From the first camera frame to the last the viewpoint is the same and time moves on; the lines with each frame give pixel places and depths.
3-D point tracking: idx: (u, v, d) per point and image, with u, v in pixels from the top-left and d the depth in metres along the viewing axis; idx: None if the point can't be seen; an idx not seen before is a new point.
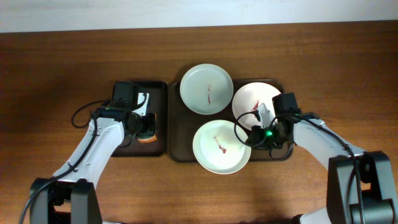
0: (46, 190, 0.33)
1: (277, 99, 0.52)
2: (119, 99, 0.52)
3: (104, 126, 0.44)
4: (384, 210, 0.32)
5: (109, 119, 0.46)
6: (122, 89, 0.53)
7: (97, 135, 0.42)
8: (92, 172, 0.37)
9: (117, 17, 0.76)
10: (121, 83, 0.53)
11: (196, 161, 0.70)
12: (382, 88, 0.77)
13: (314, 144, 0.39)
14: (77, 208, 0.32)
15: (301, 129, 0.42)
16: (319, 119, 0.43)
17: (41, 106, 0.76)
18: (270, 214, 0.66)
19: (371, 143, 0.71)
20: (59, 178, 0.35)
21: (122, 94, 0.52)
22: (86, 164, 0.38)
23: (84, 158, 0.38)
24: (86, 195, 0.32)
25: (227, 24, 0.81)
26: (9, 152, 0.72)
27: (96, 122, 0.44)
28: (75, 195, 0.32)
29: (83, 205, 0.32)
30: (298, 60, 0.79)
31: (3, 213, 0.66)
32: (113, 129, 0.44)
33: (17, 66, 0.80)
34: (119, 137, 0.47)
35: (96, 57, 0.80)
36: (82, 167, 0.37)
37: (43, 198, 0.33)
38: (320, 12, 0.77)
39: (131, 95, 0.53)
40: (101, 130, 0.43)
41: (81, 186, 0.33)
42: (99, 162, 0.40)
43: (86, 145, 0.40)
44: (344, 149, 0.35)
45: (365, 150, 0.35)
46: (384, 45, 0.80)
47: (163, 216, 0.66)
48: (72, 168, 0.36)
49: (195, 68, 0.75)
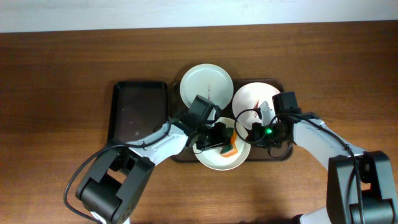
0: (116, 151, 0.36)
1: (278, 98, 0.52)
2: (191, 115, 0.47)
3: (176, 130, 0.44)
4: (384, 210, 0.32)
5: (180, 130, 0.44)
6: (198, 106, 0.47)
7: (168, 135, 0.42)
8: (155, 159, 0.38)
9: (117, 17, 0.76)
10: (200, 100, 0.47)
11: (196, 161, 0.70)
12: (383, 88, 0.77)
13: (314, 144, 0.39)
14: (133, 179, 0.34)
15: (301, 129, 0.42)
16: (319, 119, 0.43)
17: (41, 106, 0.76)
18: (270, 214, 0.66)
19: (371, 143, 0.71)
20: (130, 147, 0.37)
21: (196, 111, 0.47)
22: (153, 149, 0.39)
23: (154, 143, 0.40)
24: (146, 172, 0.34)
25: (227, 24, 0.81)
26: (8, 152, 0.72)
27: (170, 125, 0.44)
28: (138, 167, 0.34)
29: (139, 178, 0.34)
30: (298, 60, 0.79)
31: (3, 213, 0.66)
32: (181, 138, 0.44)
33: (17, 65, 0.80)
34: (180, 148, 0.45)
35: (96, 57, 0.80)
36: (150, 149, 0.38)
37: (110, 156, 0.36)
38: (320, 13, 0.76)
39: (204, 114, 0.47)
40: (171, 133, 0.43)
41: (145, 162, 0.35)
42: (161, 157, 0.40)
43: (155, 136, 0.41)
44: (344, 149, 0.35)
45: (364, 150, 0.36)
46: (385, 45, 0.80)
47: (163, 216, 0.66)
48: (143, 145, 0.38)
49: (195, 68, 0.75)
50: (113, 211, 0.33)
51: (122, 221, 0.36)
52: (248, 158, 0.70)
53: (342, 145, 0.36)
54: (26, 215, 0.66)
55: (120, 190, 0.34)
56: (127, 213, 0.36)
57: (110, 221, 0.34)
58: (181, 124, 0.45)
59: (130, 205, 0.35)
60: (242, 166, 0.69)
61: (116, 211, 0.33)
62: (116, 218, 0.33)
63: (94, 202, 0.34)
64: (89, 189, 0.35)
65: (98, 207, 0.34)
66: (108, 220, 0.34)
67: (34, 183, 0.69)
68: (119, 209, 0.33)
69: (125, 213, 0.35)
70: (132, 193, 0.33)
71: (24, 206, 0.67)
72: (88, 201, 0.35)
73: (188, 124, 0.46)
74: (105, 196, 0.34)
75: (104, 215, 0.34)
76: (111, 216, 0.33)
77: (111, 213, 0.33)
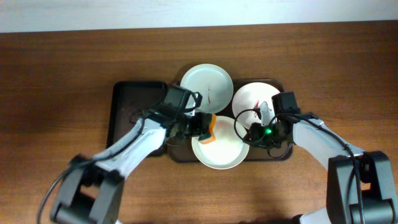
0: (82, 170, 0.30)
1: (277, 98, 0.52)
2: (168, 104, 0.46)
3: (150, 127, 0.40)
4: (384, 210, 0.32)
5: (157, 124, 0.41)
6: (174, 94, 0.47)
7: (142, 134, 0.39)
8: (128, 167, 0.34)
9: (117, 17, 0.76)
10: (175, 89, 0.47)
11: (196, 160, 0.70)
12: (382, 88, 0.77)
13: (314, 144, 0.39)
14: (106, 198, 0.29)
15: (301, 130, 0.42)
16: (319, 119, 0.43)
17: (41, 106, 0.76)
18: (270, 214, 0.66)
19: (371, 143, 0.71)
20: (97, 162, 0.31)
21: (171, 99, 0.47)
22: (125, 157, 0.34)
23: (125, 149, 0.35)
24: (117, 188, 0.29)
25: (227, 24, 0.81)
26: (8, 152, 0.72)
27: (143, 122, 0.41)
28: (109, 184, 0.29)
29: (113, 196, 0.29)
30: (298, 60, 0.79)
31: (3, 213, 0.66)
32: (155, 134, 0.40)
33: (17, 65, 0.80)
34: (158, 142, 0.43)
35: (96, 57, 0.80)
36: (121, 158, 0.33)
37: (76, 176, 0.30)
38: (321, 13, 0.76)
39: (181, 102, 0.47)
40: (145, 131, 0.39)
41: (117, 177, 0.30)
42: (135, 162, 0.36)
43: (129, 140, 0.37)
44: (344, 148, 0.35)
45: (364, 150, 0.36)
46: (385, 45, 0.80)
47: (163, 217, 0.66)
48: (111, 155, 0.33)
49: (194, 68, 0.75)
50: None
51: None
52: (248, 158, 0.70)
53: (342, 145, 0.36)
54: (27, 215, 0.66)
55: (93, 213, 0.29)
56: None
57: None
58: (157, 114, 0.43)
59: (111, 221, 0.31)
60: (242, 165, 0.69)
61: None
62: None
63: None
64: (62, 211, 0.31)
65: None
66: None
67: (34, 183, 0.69)
68: None
69: None
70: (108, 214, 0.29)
71: (24, 206, 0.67)
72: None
73: (165, 116, 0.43)
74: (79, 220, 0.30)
75: None
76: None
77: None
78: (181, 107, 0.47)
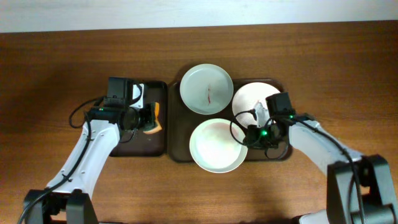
0: (40, 203, 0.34)
1: (272, 99, 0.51)
2: (112, 97, 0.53)
3: (97, 129, 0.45)
4: (384, 215, 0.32)
5: (104, 121, 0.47)
6: (115, 87, 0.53)
7: (92, 140, 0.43)
8: (86, 180, 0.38)
9: (117, 17, 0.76)
10: (114, 81, 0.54)
11: (196, 160, 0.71)
12: (382, 88, 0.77)
13: (312, 149, 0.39)
14: (71, 217, 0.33)
15: (298, 132, 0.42)
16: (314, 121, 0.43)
17: (41, 106, 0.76)
18: (270, 214, 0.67)
19: (371, 143, 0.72)
20: (53, 190, 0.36)
21: (115, 92, 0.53)
22: (80, 172, 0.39)
23: (78, 167, 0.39)
24: (81, 205, 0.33)
25: (227, 24, 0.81)
26: (8, 152, 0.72)
27: (90, 126, 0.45)
28: (70, 206, 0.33)
29: (78, 214, 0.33)
30: (298, 60, 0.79)
31: (2, 213, 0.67)
32: (107, 132, 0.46)
33: (17, 65, 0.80)
34: (115, 138, 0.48)
35: (96, 57, 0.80)
36: (76, 176, 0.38)
37: (38, 210, 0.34)
38: (321, 13, 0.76)
39: (125, 93, 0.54)
40: (94, 135, 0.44)
41: (75, 196, 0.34)
42: (94, 170, 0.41)
43: (79, 154, 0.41)
44: (342, 153, 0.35)
45: (362, 154, 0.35)
46: (386, 45, 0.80)
47: (163, 217, 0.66)
48: (66, 178, 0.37)
49: (194, 68, 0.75)
50: None
51: None
52: (247, 158, 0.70)
53: (341, 150, 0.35)
54: None
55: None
56: None
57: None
58: (101, 110, 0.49)
59: None
60: (242, 166, 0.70)
61: None
62: None
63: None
64: None
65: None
66: None
67: (33, 183, 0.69)
68: None
69: None
70: None
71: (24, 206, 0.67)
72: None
73: (112, 108, 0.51)
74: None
75: None
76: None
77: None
78: (126, 96, 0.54)
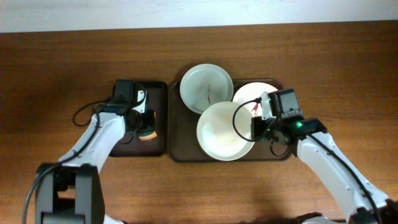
0: (51, 174, 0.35)
1: (277, 97, 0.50)
2: (120, 96, 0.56)
3: (106, 119, 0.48)
4: None
5: (112, 113, 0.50)
6: (123, 87, 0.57)
7: (100, 127, 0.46)
8: (95, 158, 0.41)
9: (117, 17, 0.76)
10: (122, 82, 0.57)
11: (196, 160, 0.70)
12: (382, 88, 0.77)
13: (329, 178, 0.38)
14: (82, 188, 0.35)
15: (313, 155, 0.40)
16: (327, 133, 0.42)
17: (41, 106, 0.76)
18: (270, 214, 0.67)
19: (370, 143, 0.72)
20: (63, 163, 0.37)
21: (122, 92, 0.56)
22: (89, 150, 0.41)
23: (87, 146, 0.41)
24: (91, 175, 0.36)
25: (227, 24, 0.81)
26: (8, 152, 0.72)
27: (99, 116, 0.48)
28: (81, 177, 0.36)
29: (88, 185, 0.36)
30: (298, 60, 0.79)
31: (4, 213, 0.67)
32: (114, 122, 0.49)
33: (16, 65, 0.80)
34: (119, 130, 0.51)
35: (96, 57, 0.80)
36: (86, 154, 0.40)
37: (49, 181, 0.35)
38: (321, 12, 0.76)
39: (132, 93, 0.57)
40: (102, 124, 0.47)
41: (86, 168, 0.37)
42: (101, 152, 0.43)
43: (88, 137, 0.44)
44: (364, 196, 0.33)
45: (387, 197, 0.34)
46: (386, 45, 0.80)
47: (163, 216, 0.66)
48: (77, 154, 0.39)
49: (195, 68, 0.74)
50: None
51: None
52: (249, 158, 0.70)
53: (364, 192, 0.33)
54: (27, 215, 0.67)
55: (78, 206, 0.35)
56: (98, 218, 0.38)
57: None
58: (109, 106, 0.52)
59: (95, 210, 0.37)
60: (242, 166, 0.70)
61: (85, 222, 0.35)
62: None
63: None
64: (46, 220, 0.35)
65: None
66: None
67: None
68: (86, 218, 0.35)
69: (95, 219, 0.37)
70: (90, 200, 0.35)
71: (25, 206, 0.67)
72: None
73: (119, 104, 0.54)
74: (67, 218, 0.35)
75: None
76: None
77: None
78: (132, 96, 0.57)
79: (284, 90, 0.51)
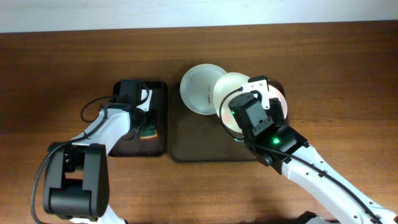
0: (61, 152, 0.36)
1: (243, 112, 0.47)
2: (124, 96, 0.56)
3: (113, 112, 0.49)
4: None
5: (118, 109, 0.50)
6: (128, 86, 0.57)
7: (107, 118, 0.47)
8: (102, 142, 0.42)
9: (117, 17, 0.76)
10: (127, 81, 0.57)
11: (196, 160, 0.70)
12: (382, 88, 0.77)
13: (332, 205, 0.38)
14: (90, 167, 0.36)
15: (308, 182, 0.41)
16: (309, 146, 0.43)
17: (41, 106, 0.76)
18: (270, 214, 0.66)
19: (370, 143, 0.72)
20: (73, 142, 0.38)
21: (127, 91, 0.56)
22: (98, 135, 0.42)
23: (96, 131, 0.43)
24: (99, 154, 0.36)
25: (226, 24, 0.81)
26: (7, 152, 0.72)
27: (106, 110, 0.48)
28: (89, 155, 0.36)
29: (96, 164, 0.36)
30: (298, 60, 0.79)
31: (3, 213, 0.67)
32: (121, 116, 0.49)
33: (16, 65, 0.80)
34: (125, 124, 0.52)
35: (96, 57, 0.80)
36: (94, 136, 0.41)
37: (59, 157, 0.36)
38: (319, 13, 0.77)
39: (136, 91, 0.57)
40: (110, 116, 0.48)
41: (95, 147, 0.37)
42: (109, 138, 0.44)
43: (97, 124, 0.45)
44: (374, 221, 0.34)
45: (390, 213, 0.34)
46: (385, 45, 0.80)
47: (163, 217, 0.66)
48: (86, 135, 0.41)
49: (199, 66, 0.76)
50: (88, 203, 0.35)
51: (102, 212, 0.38)
52: (249, 158, 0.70)
53: (372, 217, 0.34)
54: (26, 214, 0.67)
55: (85, 183, 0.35)
56: (104, 201, 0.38)
57: (90, 213, 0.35)
58: (114, 104, 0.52)
59: (101, 192, 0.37)
60: (242, 166, 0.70)
61: (92, 202, 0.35)
62: (94, 206, 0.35)
63: (66, 206, 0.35)
64: (54, 199, 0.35)
65: (73, 208, 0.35)
66: (87, 213, 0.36)
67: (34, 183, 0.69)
68: (93, 199, 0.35)
69: (101, 201, 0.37)
70: (97, 180, 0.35)
71: (24, 206, 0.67)
72: (61, 210, 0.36)
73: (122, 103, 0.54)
74: (74, 196, 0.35)
75: (82, 212, 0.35)
76: (88, 208, 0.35)
77: (87, 206, 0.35)
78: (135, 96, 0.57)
79: (248, 101, 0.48)
